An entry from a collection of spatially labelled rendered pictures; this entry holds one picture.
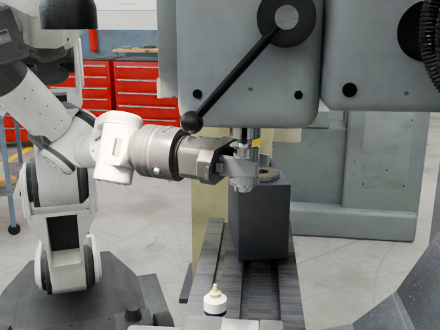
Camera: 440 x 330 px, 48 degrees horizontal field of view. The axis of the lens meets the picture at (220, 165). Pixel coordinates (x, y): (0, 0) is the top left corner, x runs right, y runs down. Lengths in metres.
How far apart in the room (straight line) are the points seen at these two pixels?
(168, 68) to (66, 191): 0.74
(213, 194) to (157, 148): 1.86
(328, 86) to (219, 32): 0.15
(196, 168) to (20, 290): 1.20
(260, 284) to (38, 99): 0.59
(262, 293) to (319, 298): 1.76
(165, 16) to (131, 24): 9.32
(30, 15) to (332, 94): 0.60
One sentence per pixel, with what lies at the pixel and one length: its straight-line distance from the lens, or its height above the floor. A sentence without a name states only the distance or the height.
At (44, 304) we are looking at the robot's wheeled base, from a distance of 1.75.
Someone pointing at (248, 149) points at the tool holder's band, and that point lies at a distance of 0.75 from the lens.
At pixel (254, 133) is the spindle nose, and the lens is 0.74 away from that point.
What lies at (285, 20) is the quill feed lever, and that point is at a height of 1.45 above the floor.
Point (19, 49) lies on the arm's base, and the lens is 1.01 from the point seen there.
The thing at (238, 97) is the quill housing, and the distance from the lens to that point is 0.65.
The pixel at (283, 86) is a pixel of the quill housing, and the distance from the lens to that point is 0.65.
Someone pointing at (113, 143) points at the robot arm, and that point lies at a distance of 0.85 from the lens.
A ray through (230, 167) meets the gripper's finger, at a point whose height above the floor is 1.24.
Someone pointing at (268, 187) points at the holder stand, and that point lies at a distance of 1.13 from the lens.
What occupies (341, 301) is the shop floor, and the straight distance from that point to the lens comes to 2.83.
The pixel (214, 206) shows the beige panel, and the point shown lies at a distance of 2.66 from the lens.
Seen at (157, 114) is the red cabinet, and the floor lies 0.44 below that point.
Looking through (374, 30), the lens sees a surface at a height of 1.44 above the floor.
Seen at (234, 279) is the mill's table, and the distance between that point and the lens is 1.12.
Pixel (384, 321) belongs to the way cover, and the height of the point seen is 0.90.
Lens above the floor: 1.46
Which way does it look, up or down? 17 degrees down
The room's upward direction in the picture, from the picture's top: straight up
